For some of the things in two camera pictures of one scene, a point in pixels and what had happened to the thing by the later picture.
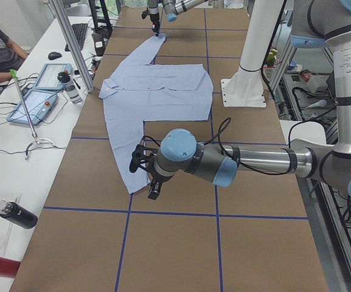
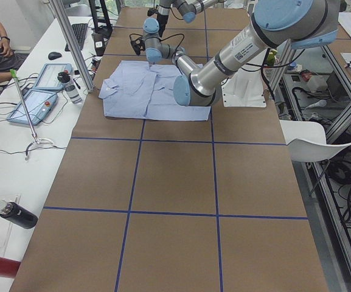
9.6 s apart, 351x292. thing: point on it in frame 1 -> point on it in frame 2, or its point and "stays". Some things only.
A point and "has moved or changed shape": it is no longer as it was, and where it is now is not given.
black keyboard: (80, 31) stays
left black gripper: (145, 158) -> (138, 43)
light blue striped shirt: (143, 90) has moved or changed shape
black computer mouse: (54, 55) stays
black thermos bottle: (16, 215) stays
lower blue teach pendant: (39, 104) stays
